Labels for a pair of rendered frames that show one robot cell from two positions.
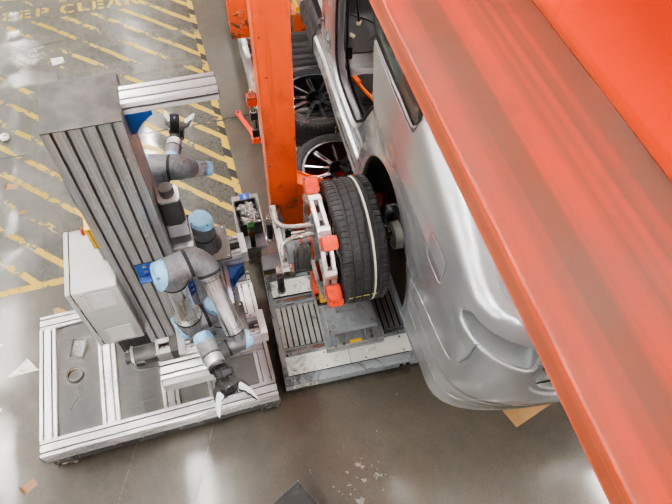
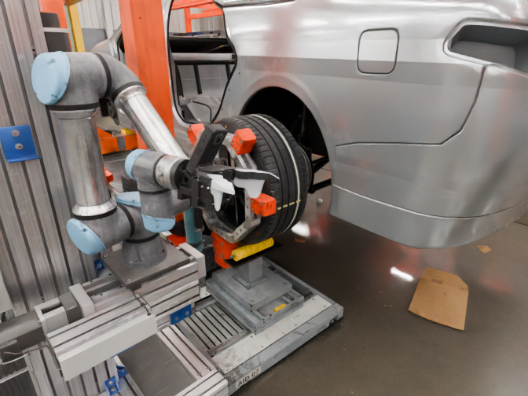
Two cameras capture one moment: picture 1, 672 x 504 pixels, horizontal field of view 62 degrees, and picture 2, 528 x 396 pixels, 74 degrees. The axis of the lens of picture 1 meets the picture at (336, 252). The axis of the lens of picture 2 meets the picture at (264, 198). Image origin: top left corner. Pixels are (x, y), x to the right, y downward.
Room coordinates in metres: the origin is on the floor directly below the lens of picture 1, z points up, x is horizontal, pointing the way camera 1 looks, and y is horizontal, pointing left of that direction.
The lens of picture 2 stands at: (0.13, 0.57, 1.45)
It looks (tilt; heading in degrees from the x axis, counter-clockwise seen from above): 22 degrees down; 336
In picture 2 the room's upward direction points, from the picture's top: straight up
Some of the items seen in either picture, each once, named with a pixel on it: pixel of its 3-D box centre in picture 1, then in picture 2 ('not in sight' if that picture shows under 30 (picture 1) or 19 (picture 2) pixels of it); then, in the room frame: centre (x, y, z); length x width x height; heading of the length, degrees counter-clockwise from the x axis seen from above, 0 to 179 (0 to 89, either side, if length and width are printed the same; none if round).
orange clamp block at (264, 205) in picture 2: (334, 295); (262, 205); (1.41, 0.00, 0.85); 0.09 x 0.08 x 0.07; 16
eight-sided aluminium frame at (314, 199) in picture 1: (319, 245); (221, 186); (1.71, 0.09, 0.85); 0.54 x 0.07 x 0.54; 16
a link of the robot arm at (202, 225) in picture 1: (200, 225); not in sight; (1.70, 0.69, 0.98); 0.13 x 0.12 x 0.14; 94
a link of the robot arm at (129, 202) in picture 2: (217, 309); (136, 213); (1.23, 0.53, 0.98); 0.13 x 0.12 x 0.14; 123
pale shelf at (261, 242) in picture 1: (249, 222); not in sight; (2.16, 0.56, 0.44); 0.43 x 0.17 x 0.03; 16
